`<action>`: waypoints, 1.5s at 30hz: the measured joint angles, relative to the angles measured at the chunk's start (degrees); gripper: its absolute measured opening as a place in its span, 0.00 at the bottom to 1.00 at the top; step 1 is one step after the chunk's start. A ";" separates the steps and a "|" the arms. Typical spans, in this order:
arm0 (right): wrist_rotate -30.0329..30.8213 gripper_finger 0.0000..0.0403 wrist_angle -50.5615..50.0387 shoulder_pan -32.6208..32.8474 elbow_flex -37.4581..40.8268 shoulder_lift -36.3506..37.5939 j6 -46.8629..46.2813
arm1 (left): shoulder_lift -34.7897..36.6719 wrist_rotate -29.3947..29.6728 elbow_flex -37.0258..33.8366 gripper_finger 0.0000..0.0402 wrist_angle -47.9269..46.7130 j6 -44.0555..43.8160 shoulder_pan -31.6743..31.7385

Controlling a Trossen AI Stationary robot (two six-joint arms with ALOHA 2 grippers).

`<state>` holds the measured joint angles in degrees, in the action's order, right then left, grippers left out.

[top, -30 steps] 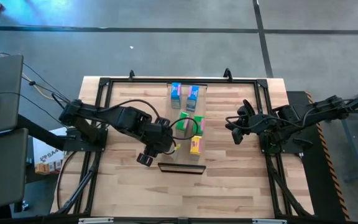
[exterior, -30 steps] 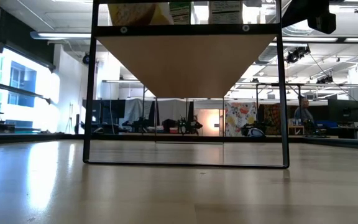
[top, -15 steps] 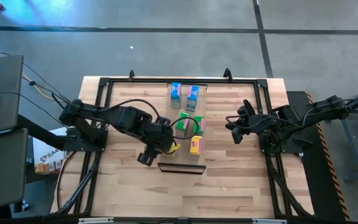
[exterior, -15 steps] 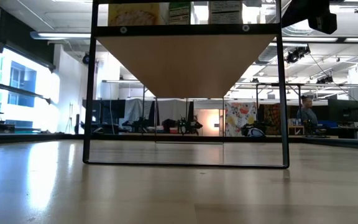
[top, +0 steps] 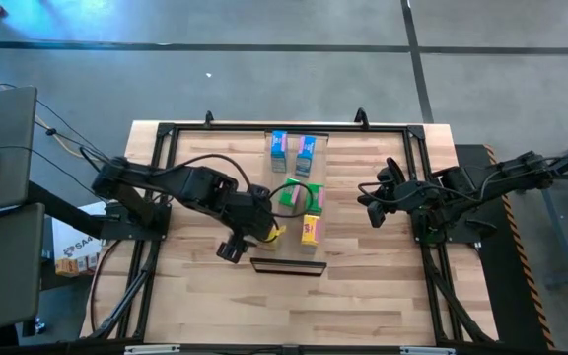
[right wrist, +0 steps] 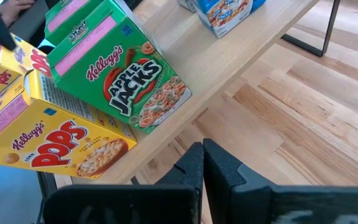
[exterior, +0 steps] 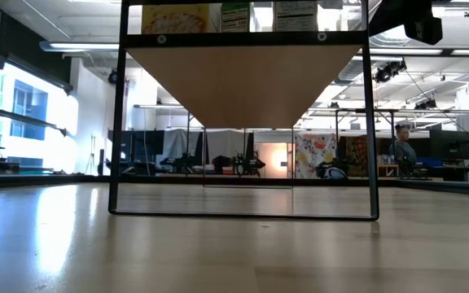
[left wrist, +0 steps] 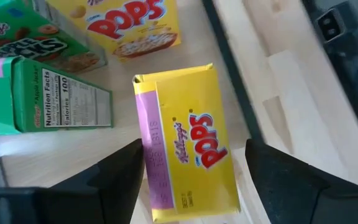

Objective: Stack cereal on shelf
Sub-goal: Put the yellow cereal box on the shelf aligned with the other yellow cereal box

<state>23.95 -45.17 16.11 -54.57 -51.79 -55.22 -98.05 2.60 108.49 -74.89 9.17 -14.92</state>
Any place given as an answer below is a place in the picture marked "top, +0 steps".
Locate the green cereal box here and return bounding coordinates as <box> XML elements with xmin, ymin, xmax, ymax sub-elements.
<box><xmin>305</xmin><ymin>182</ymin><xmax>326</xmax><ymax>216</ymax></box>
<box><xmin>278</xmin><ymin>177</ymin><xmax>302</xmax><ymax>208</ymax></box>

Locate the orange floor cable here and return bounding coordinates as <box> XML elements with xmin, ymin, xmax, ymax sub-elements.
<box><xmin>0</xmin><ymin>58</ymin><xmax>89</xmax><ymax>161</ymax></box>

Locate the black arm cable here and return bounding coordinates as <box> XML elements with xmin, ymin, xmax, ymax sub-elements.
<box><xmin>150</xmin><ymin>152</ymin><xmax>315</xmax><ymax>246</ymax></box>
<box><xmin>357</xmin><ymin>178</ymin><xmax>462</xmax><ymax>206</ymax></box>

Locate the white printed cardboard box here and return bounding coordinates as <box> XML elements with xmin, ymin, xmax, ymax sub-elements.
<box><xmin>50</xmin><ymin>200</ymin><xmax>107</xmax><ymax>278</ymax></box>

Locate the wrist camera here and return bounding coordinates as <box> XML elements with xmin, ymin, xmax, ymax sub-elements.
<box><xmin>215</xmin><ymin>230</ymin><xmax>247</xmax><ymax>264</ymax></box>
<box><xmin>366</xmin><ymin>199</ymin><xmax>388</xmax><ymax>230</ymax></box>

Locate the black floor cable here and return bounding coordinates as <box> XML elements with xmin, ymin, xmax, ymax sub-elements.
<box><xmin>0</xmin><ymin>82</ymin><xmax>113</xmax><ymax>165</ymax></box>

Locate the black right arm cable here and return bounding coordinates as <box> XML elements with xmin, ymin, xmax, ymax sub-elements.
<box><xmin>357</xmin><ymin>178</ymin><xmax>462</xmax><ymax>206</ymax></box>

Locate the black desk support beam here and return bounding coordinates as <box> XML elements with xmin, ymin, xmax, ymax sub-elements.
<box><xmin>27</xmin><ymin>180</ymin><xmax>108</xmax><ymax>239</ymax></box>

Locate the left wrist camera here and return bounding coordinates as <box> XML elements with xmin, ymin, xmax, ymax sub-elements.
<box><xmin>215</xmin><ymin>230</ymin><xmax>247</xmax><ymax>264</ymax></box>

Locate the black aluminium table frame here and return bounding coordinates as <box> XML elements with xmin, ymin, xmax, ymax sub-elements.
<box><xmin>82</xmin><ymin>120</ymin><xmax>501</xmax><ymax>347</ymax></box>

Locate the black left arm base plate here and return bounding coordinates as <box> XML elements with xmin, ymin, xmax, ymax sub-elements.
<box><xmin>100</xmin><ymin>200</ymin><xmax>173</xmax><ymax>243</ymax></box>

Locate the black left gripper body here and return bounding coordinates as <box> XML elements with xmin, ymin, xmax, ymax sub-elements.
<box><xmin>234</xmin><ymin>206</ymin><xmax>278</xmax><ymax>246</ymax></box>

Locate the black mat hazard stripe edge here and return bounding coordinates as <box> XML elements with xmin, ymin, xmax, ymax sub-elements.
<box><xmin>454</xmin><ymin>143</ymin><xmax>557</xmax><ymax>352</ymax></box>

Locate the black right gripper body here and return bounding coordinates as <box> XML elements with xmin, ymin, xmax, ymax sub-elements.
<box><xmin>385</xmin><ymin>179</ymin><xmax>441</xmax><ymax>216</ymax></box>

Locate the grey desk panel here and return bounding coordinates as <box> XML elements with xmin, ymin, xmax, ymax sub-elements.
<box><xmin>0</xmin><ymin>202</ymin><xmax>46</xmax><ymax>337</ymax></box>
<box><xmin>0</xmin><ymin>86</ymin><xmax>38</xmax><ymax>216</ymax></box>

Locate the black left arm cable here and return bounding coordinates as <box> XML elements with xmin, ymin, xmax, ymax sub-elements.
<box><xmin>150</xmin><ymin>152</ymin><xmax>315</xmax><ymax>246</ymax></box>

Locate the blue cereal box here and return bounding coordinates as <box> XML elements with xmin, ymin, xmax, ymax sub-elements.
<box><xmin>269</xmin><ymin>129</ymin><xmax>289</xmax><ymax>174</ymax></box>
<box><xmin>294</xmin><ymin>134</ymin><xmax>318</xmax><ymax>178</ymax></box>

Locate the yellow Pops cereal box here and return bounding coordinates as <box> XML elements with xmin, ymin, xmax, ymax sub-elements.
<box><xmin>262</xmin><ymin>224</ymin><xmax>289</xmax><ymax>250</ymax></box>
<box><xmin>300</xmin><ymin>213</ymin><xmax>322</xmax><ymax>248</ymax></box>

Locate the black frame wooden shelf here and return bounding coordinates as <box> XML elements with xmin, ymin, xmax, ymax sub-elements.
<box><xmin>249</xmin><ymin>128</ymin><xmax>329</xmax><ymax>277</ymax></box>

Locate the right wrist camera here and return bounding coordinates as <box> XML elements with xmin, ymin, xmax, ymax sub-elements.
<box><xmin>366</xmin><ymin>199</ymin><xmax>388</xmax><ymax>230</ymax></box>

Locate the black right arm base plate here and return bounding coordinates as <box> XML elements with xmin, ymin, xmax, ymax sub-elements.
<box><xmin>411</xmin><ymin>216</ymin><xmax>485</xmax><ymax>247</ymax></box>

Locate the silver edge bracket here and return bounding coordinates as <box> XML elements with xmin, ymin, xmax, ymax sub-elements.
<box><xmin>399</xmin><ymin>346</ymin><xmax>457</xmax><ymax>355</ymax></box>
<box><xmin>123</xmin><ymin>344</ymin><xmax>182</xmax><ymax>355</ymax></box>

